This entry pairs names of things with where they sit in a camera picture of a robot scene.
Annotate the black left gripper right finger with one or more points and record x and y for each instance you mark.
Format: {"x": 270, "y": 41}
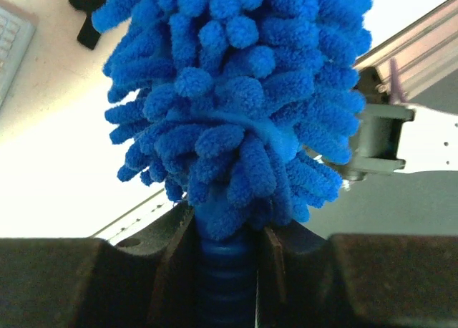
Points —
{"x": 355, "y": 280}

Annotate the blue microfiber duster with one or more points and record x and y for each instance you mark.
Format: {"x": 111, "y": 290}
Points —
{"x": 240, "y": 108}

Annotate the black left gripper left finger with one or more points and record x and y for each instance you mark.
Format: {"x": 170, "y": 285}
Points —
{"x": 145, "y": 280}

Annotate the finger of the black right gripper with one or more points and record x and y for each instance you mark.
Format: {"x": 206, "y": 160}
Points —
{"x": 88, "y": 36}

